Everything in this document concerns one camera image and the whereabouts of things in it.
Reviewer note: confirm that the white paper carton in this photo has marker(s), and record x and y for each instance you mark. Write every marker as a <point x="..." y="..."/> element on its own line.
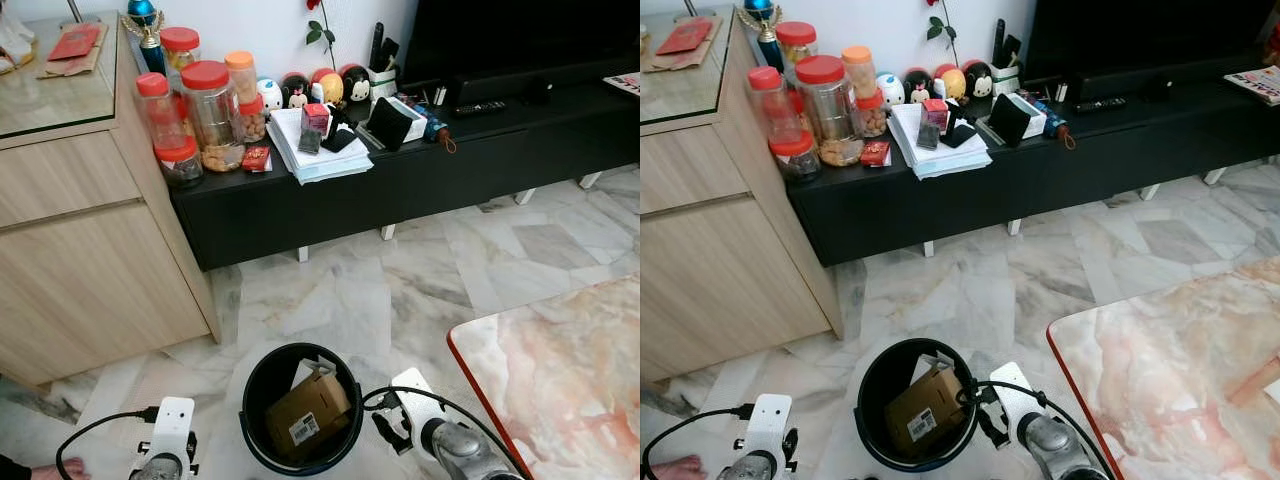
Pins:
<point x="303" y="373"/>
<point x="925" y="368"/>

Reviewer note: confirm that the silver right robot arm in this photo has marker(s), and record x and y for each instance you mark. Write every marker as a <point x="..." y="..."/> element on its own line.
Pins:
<point x="465" y="455"/>
<point x="1055" y="450"/>

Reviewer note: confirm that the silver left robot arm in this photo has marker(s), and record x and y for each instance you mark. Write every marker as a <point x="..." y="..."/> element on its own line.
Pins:
<point x="750" y="472"/>
<point x="158" y="472"/>

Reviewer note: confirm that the black round rubbish bin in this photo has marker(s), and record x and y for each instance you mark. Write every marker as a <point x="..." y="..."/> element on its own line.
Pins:
<point x="255" y="420"/>
<point x="872" y="410"/>

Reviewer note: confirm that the brown cardboard box barcode label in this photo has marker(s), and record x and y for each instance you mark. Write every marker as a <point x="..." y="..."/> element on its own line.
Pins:
<point x="925" y="408"/>
<point x="310" y="410"/>

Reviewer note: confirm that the person's bare foot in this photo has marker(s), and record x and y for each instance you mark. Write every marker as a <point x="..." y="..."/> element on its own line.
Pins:
<point x="680" y="468"/>
<point x="50" y="470"/>

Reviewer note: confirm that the light wooden cabinet glass top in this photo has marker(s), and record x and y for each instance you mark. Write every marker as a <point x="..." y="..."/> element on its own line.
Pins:
<point x="720" y="280"/>
<point x="80" y="280"/>

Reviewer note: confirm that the black low TV cabinet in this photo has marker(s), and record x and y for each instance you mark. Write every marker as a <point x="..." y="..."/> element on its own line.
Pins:
<point x="450" y="180"/>
<point x="1080" y="175"/>

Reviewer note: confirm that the flat brown cardboard piece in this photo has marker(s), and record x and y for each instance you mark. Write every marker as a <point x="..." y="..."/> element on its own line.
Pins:
<point x="1262" y="388"/>

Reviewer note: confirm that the stack of white papers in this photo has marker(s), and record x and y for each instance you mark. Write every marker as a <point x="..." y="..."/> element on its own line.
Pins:
<point x="320" y="163"/>
<point x="940" y="158"/>

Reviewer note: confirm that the dark-filled jar red lid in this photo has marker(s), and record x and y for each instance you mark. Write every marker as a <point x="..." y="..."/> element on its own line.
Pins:
<point x="797" y="160"/>
<point x="180" y="165"/>

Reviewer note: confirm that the small red packet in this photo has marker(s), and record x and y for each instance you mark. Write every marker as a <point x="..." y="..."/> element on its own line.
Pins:
<point x="257" y="158"/>
<point x="876" y="153"/>

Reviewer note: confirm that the small black case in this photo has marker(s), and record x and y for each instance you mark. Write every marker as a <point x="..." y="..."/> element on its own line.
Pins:
<point x="960" y="133"/>
<point x="340" y="138"/>

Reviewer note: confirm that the black square box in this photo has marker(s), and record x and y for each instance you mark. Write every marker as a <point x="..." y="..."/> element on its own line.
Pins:
<point x="390" y="122"/>
<point x="1010" y="118"/>

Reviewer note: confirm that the white rectangular box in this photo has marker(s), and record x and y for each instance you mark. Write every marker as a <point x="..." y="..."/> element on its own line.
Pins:
<point x="1037" y="112"/>
<point x="417" y="118"/>

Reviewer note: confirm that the small red box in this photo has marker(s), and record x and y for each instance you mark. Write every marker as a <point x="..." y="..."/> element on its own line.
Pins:
<point x="316" y="118"/>
<point x="936" y="112"/>

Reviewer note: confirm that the small snack jar red lid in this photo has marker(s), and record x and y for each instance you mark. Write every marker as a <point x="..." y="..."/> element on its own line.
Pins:
<point x="871" y="115"/>
<point x="250" y="122"/>

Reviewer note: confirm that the large nut jar red lid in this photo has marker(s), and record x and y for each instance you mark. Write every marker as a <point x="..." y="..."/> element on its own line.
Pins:
<point x="828" y="105"/>
<point x="212" y="110"/>

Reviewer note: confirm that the black remote control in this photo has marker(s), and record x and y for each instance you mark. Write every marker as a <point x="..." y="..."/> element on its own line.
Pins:
<point x="1100" y="103"/>
<point x="480" y="107"/>

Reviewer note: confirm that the slim jar red lid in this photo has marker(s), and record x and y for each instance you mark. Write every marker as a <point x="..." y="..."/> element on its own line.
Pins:
<point x="155" y="105"/>
<point x="768" y="100"/>

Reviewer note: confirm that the yellow and red round figurine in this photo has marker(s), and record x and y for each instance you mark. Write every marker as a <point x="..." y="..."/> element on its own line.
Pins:
<point x="953" y="83"/>
<point x="330" y="88"/>

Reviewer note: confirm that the black mouse round figurine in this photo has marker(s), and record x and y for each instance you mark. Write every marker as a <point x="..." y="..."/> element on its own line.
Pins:
<point x="357" y="85"/>
<point x="978" y="80"/>

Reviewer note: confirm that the black and white round figurine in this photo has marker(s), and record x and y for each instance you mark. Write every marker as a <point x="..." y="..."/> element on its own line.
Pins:
<point x="918" y="87"/>
<point x="295" y="92"/>

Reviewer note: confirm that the white holder cup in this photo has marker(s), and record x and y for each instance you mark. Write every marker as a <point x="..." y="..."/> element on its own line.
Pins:
<point x="1005" y="78"/>
<point x="382" y="83"/>

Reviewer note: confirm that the black soundbar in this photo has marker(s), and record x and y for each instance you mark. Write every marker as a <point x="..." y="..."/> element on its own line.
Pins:
<point x="1130" y="85"/>
<point x="500" y="88"/>

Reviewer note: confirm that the clear jar orange lid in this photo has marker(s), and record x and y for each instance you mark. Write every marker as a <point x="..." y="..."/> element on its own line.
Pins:
<point x="860" y="70"/>
<point x="241" y="75"/>

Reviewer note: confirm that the short black remote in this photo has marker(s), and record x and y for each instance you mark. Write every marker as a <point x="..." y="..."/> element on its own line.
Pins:
<point x="1013" y="48"/>
<point x="390" y="52"/>

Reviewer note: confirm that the tall black remote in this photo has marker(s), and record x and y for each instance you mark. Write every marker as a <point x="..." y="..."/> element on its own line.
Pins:
<point x="376" y="45"/>
<point x="999" y="40"/>

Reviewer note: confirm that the printed magazine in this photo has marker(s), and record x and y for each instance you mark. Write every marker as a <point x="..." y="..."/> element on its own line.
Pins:
<point x="1255" y="85"/>
<point x="625" y="84"/>

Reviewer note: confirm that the brown paper envelope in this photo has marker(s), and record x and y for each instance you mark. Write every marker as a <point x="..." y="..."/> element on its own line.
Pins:
<point x="668" y="63"/>
<point x="65" y="68"/>

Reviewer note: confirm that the artificial red rose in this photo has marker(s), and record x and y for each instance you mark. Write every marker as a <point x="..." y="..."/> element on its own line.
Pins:
<point x="937" y="30"/>
<point x="318" y="35"/>

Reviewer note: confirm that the clear jar red lid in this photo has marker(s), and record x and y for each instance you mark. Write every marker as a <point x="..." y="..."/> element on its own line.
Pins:
<point x="180" y="40"/>
<point x="795" y="33"/>

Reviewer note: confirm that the black flat television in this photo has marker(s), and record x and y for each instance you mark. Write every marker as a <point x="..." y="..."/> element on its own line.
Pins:
<point x="1150" y="30"/>
<point x="520" y="35"/>

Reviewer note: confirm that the gold trophy blue ball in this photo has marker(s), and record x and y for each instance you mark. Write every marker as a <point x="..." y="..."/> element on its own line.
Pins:
<point x="148" y="30"/>
<point x="765" y="25"/>

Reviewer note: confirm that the red envelope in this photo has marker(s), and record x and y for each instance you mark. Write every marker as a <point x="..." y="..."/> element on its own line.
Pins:
<point x="75" y="42"/>
<point x="685" y="37"/>

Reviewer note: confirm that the white plastic bag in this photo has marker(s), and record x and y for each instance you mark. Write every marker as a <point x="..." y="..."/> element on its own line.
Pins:
<point x="12" y="45"/>

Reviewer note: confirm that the red laughing Buddha statue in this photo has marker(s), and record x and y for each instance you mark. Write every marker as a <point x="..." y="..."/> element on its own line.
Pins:
<point x="1273" y="45"/>

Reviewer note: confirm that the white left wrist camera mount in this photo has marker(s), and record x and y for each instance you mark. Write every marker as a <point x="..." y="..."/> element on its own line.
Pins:
<point x="770" y="415"/>
<point x="175" y="420"/>

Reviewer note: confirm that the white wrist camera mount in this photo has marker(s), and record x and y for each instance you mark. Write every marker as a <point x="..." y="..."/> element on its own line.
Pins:
<point x="175" y="420"/>
<point x="1012" y="390"/>
<point x="770" y="415"/>
<point x="415" y="395"/>

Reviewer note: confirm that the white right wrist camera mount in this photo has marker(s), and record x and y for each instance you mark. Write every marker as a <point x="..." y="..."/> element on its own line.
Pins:
<point x="415" y="395"/>
<point x="1012" y="390"/>

